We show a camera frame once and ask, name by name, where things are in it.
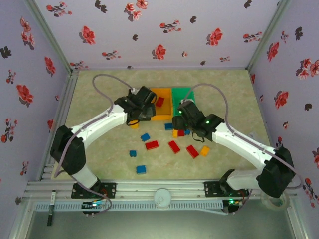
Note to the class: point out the blue lego brick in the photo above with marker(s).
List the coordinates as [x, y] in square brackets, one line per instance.
[187, 132]
[133, 153]
[168, 126]
[141, 169]
[145, 137]

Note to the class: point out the red lego brick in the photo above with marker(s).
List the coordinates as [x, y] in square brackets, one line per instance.
[192, 151]
[152, 145]
[159, 101]
[174, 147]
[181, 133]

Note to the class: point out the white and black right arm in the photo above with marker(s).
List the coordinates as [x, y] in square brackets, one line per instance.
[239, 142]

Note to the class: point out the orange plastic bin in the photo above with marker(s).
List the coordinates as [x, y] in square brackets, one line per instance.
[165, 112]

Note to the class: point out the green plastic bin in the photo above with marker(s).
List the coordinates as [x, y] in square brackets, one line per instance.
[180, 93]

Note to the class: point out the white round cap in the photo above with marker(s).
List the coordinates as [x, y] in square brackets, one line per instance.
[162, 198]

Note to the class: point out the controller board with green light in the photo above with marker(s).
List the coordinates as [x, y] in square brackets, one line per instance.
[93, 205]
[233, 203]

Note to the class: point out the clear tape roll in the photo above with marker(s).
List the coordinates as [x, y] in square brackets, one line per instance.
[286, 203]

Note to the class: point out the black and white marker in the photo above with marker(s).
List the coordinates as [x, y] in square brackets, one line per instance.
[51, 211]

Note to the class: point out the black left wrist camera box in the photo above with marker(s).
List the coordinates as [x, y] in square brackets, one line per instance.
[146, 94]

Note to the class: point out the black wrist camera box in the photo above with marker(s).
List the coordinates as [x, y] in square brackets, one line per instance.
[188, 107]
[146, 94]

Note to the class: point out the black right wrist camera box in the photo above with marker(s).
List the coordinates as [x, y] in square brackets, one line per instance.
[188, 107]

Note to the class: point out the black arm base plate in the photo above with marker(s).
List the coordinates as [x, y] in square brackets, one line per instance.
[210, 189]
[109, 190]

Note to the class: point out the aluminium front mounting rail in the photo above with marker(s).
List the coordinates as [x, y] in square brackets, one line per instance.
[139, 190]

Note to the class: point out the aluminium table side rail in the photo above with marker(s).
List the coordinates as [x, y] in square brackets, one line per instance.
[58, 117]

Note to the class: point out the aluminium frame corner post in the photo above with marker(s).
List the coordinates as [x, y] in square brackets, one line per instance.
[47, 32]
[268, 32]

